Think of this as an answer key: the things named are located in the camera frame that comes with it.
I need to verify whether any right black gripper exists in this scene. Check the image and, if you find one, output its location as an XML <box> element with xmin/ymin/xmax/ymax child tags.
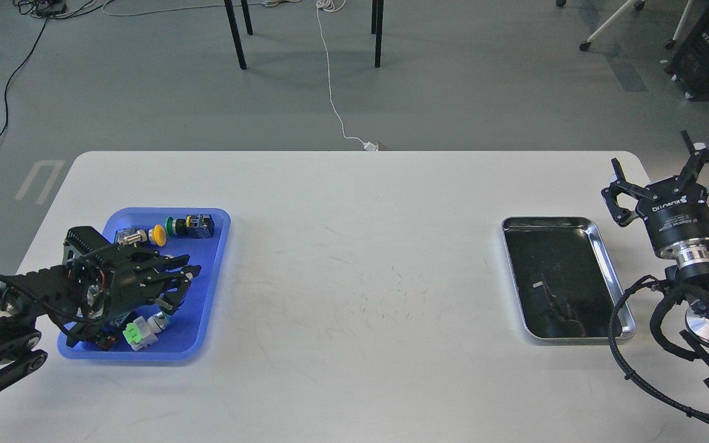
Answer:
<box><xmin>601</xmin><ymin>130</ymin><xmax>709</xmax><ymax>259</ymax></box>

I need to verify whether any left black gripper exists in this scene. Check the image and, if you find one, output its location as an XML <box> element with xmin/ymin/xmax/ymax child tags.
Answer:
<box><xmin>87</xmin><ymin>249</ymin><xmax>202</xmax><ymax>322</ymax></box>

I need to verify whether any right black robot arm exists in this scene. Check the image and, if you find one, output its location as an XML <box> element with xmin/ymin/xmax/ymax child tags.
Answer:
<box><xmin>601</xmin><ymin>131</ymin><xmax>709</xmax><ymax>425</ymax></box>

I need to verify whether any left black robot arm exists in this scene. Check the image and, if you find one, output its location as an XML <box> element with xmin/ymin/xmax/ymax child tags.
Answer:
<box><xmin>0</xmin><ymin>225</ymin><xmax>201</xmax><ymax>392</ymax></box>

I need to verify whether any blue plastic tray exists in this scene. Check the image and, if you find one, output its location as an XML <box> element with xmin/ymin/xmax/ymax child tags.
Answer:
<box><xmin>57</xmin><ymin>207</ymin><xmax>231</xmax><ymax>364</ymax></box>

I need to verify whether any red emergency stop button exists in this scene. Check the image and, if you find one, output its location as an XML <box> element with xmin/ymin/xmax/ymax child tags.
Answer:
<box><xmin>73</xmin><ymin>320</ymin><xmax>121</xmax><ymax>351</ymax></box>

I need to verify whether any silver metal tray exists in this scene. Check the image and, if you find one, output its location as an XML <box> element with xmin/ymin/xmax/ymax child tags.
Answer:
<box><xmin>501</xmin><ymin>217</ymin><xmax>636</xmax><ymax>345</ymax></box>

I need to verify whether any white chair base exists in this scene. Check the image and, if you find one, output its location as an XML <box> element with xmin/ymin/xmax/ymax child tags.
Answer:
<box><xmin>577</xmin><ymin>1</ymin><xmax>697</xmax><ymax>52</ymax></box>

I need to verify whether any black table leg left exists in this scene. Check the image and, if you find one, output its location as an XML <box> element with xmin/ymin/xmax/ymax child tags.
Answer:
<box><xmin>224</xmin><ymin>0</ymin><xmax>254</xmax><ymax>70</ymax></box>

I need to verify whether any black table leg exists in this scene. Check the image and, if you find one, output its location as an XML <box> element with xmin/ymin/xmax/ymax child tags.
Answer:
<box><xmin>224</xmin><ymin>0</ymin><xmax>254</xmax><ymax>70</ymax></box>
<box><xmin>371</xmin><ymin>0</ymin><xmax>385</xmax><ymax>68</ymax></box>

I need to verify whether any black table leg right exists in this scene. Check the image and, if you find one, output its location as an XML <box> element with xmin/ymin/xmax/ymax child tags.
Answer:
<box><xmin>371</xmin><ymin>0</ymin><xmax>385</xmax><ymax>68</ymax></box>

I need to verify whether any yellow push button switch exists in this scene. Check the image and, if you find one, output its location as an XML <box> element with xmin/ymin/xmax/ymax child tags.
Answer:
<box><xmin>114</xmin><ymin>225</ymin><xmax>168</xmax><ymax>247</ymax></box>

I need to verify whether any silver switch with green block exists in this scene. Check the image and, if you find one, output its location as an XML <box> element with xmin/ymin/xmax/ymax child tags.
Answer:
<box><xmin>123</xmin><ymin>311</ymin><xmax>171</xmax><ymax>351</ymax></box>

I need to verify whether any green push button switch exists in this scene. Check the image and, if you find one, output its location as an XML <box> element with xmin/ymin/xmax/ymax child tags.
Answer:
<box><xmin>164</xmin><ymin>214</ymin><xmax>215</xmax><ymax>239</ymax></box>

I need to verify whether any black floor cable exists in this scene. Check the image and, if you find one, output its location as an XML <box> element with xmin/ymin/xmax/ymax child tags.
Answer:
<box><xmin>0</xmin><ymin>0</ymin><xmax>100</xmax><ymax>231</ymax></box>

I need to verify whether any white cable with plug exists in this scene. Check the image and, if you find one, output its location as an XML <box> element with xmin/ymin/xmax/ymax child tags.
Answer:
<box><xmin>316</xmin><ymin>0</ymin><xmax>380</xmax><ymax>152</ymax></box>

